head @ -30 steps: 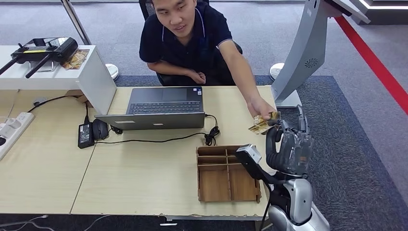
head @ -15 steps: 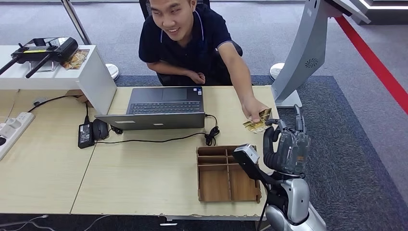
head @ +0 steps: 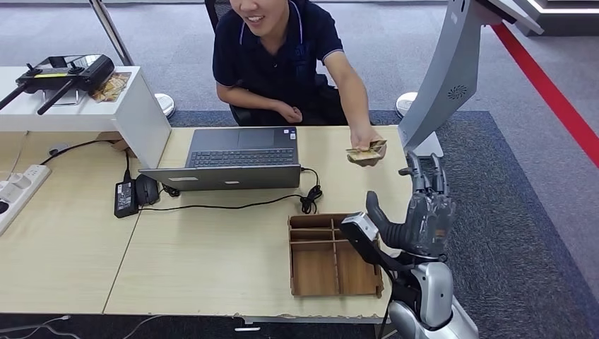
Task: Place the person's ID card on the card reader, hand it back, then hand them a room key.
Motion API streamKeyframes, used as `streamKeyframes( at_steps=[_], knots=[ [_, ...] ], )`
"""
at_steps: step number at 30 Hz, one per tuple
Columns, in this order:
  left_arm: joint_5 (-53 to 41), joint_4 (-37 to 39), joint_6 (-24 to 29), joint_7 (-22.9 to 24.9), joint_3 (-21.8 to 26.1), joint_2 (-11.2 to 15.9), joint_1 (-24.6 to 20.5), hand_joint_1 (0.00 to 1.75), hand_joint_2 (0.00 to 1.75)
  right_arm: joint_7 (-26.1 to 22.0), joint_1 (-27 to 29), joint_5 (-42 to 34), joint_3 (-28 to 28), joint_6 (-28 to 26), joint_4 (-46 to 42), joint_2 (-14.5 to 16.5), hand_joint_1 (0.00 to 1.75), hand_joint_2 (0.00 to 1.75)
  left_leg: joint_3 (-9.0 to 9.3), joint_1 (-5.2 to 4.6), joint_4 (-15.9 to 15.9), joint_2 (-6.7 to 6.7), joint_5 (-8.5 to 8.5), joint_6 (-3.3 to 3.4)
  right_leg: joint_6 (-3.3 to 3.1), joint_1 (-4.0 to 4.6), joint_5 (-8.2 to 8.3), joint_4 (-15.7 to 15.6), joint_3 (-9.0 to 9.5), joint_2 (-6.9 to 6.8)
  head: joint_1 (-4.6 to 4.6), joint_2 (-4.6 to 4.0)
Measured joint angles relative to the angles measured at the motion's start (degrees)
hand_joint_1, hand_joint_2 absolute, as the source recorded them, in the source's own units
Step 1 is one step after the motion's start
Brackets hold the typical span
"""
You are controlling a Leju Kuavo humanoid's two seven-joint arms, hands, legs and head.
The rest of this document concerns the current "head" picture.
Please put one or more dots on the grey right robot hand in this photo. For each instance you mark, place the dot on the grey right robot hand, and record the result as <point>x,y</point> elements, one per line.
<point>428,224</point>

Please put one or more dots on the person's right hand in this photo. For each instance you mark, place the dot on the person's right hand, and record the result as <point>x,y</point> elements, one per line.
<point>290,112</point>

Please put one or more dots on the person's left hand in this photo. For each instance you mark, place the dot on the person's left hand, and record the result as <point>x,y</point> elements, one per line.
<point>365,133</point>

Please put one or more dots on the patterned room key card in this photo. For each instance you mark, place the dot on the patterned room key card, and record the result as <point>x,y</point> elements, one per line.
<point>380,144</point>

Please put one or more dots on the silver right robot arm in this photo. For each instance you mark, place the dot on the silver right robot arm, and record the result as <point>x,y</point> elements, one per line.
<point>435,295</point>

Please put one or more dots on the person's right forearm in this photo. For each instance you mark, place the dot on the person's right forearm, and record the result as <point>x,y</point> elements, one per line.
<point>248,99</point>

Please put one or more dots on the person's left forearm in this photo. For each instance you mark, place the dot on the person's left forearm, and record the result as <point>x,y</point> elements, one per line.
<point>355,98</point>

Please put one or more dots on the person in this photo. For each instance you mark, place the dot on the person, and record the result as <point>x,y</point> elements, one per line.
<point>276,61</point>

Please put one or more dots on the black office chair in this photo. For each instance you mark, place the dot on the black office chair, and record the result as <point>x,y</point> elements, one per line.
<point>241,116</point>

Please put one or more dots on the white round base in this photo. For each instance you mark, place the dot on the white round base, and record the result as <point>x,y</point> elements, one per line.
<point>164,104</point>
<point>405,103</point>

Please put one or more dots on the grey laptop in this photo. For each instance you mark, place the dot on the grey laptop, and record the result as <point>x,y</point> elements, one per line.
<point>234,178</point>

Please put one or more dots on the grey kiosk stand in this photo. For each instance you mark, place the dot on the grey kiosk stand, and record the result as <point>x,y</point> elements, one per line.
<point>449,70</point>

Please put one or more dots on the wooden divided tray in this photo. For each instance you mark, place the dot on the wooden divided tray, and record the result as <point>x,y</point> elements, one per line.
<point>309,273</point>

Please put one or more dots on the white desk shelf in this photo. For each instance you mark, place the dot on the white desk shelf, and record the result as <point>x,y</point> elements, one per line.
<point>140,126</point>

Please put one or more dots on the black computer mouse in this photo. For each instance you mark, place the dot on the black computer mouse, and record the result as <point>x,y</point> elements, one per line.
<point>147,189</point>

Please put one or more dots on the patterned cards stack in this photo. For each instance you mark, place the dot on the patterned cards stack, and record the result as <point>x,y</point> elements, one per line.
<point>110,89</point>

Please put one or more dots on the black laptop charger brick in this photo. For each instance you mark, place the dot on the black laptop charger brick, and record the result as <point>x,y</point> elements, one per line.
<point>125,199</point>

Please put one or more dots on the metal pole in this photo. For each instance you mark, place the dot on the metal pole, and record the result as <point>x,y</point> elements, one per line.
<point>110,30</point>

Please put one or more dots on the black remote controller with antennas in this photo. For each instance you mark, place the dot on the black remote controller with antennas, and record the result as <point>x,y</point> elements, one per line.
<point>89,73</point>

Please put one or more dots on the white desk label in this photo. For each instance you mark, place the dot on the white desk label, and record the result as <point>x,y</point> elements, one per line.
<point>247,329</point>

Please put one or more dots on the clear controller stand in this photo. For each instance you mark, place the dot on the clear controller stand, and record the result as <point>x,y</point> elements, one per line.
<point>60,104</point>

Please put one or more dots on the grey plug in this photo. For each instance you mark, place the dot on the grey plug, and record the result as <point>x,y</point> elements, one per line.
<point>57,149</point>

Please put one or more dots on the white power strip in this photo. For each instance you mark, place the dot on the white power strip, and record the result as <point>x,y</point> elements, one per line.
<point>39,174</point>

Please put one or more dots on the white plug adapter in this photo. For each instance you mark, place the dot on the white plug adapter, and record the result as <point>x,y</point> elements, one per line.
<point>18,180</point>
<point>9,193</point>

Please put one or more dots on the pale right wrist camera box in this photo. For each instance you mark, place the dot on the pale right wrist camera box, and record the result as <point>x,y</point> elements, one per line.
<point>359,225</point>

